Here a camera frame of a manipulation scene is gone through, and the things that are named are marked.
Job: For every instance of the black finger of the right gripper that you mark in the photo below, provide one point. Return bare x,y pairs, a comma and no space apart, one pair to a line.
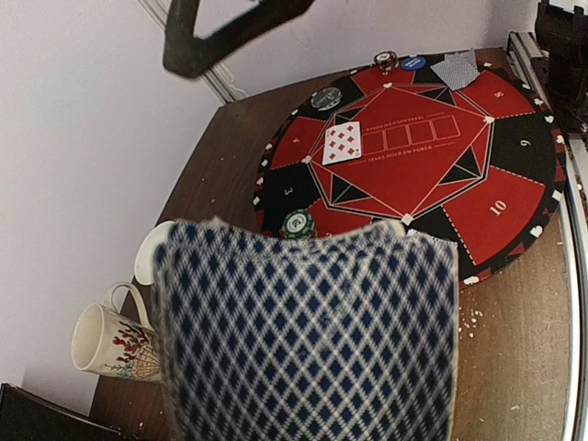
248,26

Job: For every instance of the black dealer button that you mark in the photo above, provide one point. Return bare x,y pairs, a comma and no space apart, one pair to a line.
327,98

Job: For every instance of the nine of diamonds card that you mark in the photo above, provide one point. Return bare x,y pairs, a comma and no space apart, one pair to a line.
342,142

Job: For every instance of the stack of poker chips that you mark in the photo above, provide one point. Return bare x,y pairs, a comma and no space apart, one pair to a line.
386,61
298,225

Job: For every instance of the blue small blind button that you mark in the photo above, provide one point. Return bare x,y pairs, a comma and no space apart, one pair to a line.
413,63

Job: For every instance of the dealt playing card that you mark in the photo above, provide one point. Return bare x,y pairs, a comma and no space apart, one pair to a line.
463,63
452,80

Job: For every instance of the deck of playing cards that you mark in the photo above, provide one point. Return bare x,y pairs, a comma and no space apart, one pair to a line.
347,337

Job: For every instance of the orange white ceramic bowl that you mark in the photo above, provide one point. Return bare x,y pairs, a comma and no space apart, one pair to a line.
143,263

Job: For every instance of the red black poker mat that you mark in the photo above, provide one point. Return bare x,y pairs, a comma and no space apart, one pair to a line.
483,166

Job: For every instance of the white floral ceramic mug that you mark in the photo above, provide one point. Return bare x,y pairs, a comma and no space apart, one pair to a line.
108,344

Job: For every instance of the black poker chip case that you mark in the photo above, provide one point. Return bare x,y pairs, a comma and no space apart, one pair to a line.
25,416

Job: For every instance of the right aluminium frame post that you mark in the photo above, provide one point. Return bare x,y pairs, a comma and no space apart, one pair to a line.
177,20

